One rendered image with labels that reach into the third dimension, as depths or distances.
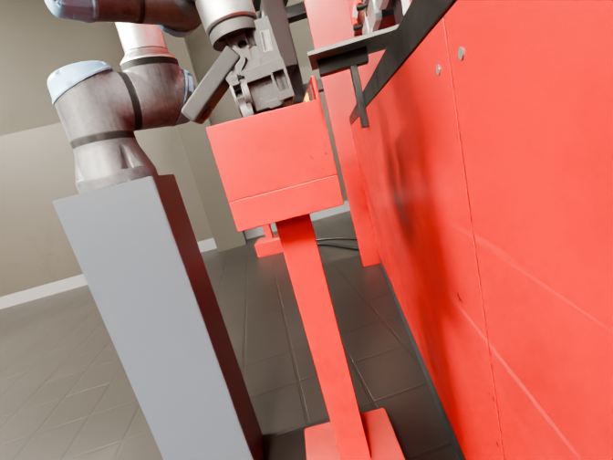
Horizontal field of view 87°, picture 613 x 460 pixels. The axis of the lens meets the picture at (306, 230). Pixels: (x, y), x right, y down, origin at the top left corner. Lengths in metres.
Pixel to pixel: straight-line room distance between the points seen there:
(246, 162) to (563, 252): 0.37
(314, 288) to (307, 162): 0.23
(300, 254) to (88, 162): 0.43
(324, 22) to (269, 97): 1.52
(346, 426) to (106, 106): 0.77
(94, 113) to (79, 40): 3.37
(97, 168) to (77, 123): 0.09
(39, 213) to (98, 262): 3.47
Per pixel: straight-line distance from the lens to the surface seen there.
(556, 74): 0.22
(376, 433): 0.86
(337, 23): 2.00
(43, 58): 4.19
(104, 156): 0.73
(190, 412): 0.85
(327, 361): 0.65
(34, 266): 4.35
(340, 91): 1.92
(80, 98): 0.76
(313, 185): 0.47
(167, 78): 0.80
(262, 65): 0.50
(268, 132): 0.47
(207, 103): 0.52
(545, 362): 0.31
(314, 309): 0.60
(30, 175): 4.19
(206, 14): 0.53
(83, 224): 0.73
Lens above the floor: 0.74
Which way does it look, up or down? 13 degrees down
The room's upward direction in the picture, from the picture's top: 14 degrees counter-clockwise
